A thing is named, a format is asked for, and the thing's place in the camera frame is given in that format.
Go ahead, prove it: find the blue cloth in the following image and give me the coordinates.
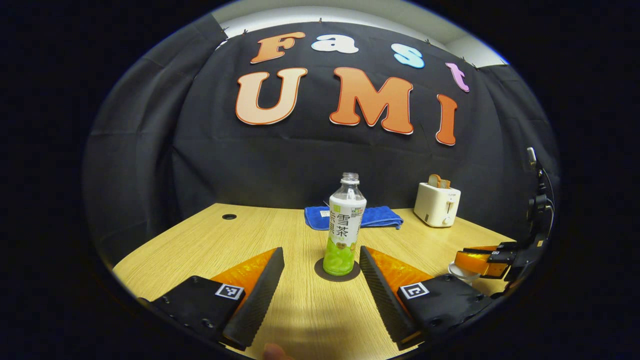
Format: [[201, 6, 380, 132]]
[[304, 205, 404, 231]]

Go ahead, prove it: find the white toaster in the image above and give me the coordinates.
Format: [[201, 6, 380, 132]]
[[413, 182, 462, 228]]

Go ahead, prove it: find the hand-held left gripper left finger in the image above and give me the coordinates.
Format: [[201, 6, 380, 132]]
[[137, 246, 286, 352]]

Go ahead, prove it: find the white teacup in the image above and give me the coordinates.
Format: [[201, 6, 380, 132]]
[[448, 262, 482, 287]]

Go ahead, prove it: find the dark round coaster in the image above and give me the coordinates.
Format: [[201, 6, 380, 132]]
[[314, 256, 362, 283]]

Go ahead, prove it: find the clear water bottle green label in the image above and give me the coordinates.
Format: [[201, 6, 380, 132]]
[[322, 172, 367, 277]]

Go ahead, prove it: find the black backdrop cloth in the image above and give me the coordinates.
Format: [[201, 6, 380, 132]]
[[82, 15, 561, 266]]

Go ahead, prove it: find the black tripod stand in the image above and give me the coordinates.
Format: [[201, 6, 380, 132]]
[[525, 147, 557, 241]]

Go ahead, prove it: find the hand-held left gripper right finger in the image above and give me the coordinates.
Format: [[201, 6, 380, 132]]
[[358, 245, 493, 351]]

